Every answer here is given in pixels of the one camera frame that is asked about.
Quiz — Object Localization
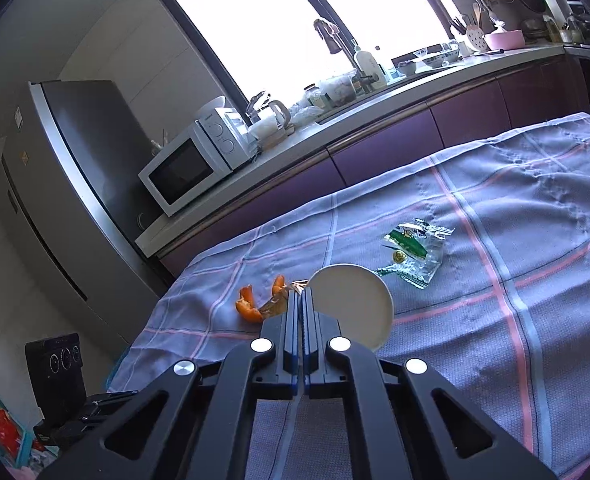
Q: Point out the white soap bottle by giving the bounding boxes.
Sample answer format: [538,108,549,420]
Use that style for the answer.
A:
[354,45,388,88]

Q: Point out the checked grey tablecloth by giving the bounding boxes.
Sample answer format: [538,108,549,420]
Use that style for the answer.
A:
[107,112,590,480]

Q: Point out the white utensil holder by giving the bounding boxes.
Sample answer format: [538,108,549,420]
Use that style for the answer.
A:
[465,25,488,53]

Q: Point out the metal faucet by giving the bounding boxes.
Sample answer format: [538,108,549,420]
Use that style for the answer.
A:
[314,18,370,93]

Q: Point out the grey refrigerator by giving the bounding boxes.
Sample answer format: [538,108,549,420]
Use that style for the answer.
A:
[0,80,176,361]

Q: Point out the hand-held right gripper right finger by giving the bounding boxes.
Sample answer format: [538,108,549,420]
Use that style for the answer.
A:
[303,287,558,480]

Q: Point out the pink mixing bowl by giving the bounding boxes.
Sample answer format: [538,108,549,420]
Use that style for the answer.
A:
[484,30,524,51]

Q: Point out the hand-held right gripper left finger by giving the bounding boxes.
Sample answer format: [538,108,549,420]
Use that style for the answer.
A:
[37,292,303,480]

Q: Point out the orange peel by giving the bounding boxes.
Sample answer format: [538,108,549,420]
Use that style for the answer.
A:
[235,275,288,322]

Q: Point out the kitchen counter with purple cabinets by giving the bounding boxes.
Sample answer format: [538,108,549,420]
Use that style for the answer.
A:
[135,42,583,281]

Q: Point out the white microwave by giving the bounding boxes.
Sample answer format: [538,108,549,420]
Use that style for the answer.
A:
[138,106,253,217]

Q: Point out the stacked glass bowls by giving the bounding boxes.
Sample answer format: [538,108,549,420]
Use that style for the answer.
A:
[249,117,288,143]

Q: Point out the clear food jar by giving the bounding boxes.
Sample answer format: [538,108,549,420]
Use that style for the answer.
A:
[320,72,356,108]

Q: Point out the white bowl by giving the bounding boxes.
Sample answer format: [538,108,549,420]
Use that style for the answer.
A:
[195,96,226,117]

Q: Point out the black appliance with dials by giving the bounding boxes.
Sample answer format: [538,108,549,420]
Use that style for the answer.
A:
[25,332,88,421]

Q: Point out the colourful packets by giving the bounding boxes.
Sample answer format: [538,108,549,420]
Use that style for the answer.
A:
[0,387,38,466]

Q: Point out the white paper cup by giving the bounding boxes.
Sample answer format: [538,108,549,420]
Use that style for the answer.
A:
[307,263,393,353]

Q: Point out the glass kettle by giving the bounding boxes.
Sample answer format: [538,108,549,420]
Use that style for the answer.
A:
[246,91,292,133]

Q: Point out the green clear candy wrapper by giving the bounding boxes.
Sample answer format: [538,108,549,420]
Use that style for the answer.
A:
[375,219,454,290]

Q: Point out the kitchen window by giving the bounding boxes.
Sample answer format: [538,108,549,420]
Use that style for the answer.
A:
[155,0,456,111]

